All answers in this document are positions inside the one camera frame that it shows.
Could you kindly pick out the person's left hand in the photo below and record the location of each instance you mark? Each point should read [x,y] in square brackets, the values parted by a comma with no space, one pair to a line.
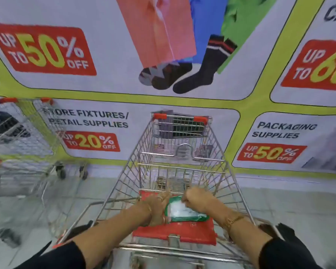
[154,210]

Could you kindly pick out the person's right hand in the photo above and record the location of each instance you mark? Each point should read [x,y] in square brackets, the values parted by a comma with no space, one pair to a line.
[198,198]

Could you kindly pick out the person's right fingers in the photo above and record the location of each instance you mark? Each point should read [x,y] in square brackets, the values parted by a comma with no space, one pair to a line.
[189,196]

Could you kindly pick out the person's left fingers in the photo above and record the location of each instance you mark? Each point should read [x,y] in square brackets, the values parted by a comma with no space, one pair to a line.
[162,199]

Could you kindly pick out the green and white packet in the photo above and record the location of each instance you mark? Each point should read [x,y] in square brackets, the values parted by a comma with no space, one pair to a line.
[182,212]

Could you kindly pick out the person's right forearm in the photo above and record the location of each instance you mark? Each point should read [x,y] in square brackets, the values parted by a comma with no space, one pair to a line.
[240,238]

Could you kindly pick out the person's left forearm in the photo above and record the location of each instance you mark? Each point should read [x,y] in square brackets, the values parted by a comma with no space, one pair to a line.
[109,232]

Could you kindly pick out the thin gold bangle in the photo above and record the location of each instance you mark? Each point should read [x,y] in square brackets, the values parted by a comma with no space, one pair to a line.
[149,211]

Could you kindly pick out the red cart seat flap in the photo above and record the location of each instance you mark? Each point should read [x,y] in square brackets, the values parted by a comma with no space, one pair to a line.
[184,232]

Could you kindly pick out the black long-sleeved top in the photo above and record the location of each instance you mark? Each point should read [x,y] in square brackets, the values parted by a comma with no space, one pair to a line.
[58,257]

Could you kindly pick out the empty metal shopping cart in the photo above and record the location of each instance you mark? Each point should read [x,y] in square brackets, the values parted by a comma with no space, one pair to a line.
[22,154]

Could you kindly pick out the printed sale wall banner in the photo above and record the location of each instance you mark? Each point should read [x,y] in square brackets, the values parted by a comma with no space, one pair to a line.
[114,69]

